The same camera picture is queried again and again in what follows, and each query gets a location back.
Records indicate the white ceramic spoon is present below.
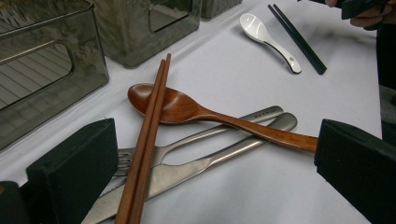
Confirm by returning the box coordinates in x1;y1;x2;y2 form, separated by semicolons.
239;12;303;76

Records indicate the black chopstick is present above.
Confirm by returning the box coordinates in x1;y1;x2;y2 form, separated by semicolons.
267;5;323;76
272;3;328;73

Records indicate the metal knife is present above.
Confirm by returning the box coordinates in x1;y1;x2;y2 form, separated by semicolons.
81;112;299;224

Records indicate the brown wooden chopstick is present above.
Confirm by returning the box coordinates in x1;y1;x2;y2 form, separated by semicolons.
128;53;173;224
114;59;166;224

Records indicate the brown wooden spoon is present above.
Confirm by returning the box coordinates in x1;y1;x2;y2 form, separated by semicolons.
127;83;319;153

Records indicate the smoky transparent plastic bin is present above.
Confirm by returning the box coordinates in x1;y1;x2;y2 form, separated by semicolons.
0;0;110;152
92;0;204;69
200;0;244;20

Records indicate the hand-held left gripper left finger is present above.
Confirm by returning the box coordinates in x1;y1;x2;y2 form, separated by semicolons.
26;118;120;224

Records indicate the white table cover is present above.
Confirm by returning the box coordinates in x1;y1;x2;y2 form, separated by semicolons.
0;0;383;224

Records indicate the metal fork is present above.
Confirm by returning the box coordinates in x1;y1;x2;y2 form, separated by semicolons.
113;105;285;177

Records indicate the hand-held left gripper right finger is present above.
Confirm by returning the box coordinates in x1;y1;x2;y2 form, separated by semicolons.
314;119;396;224

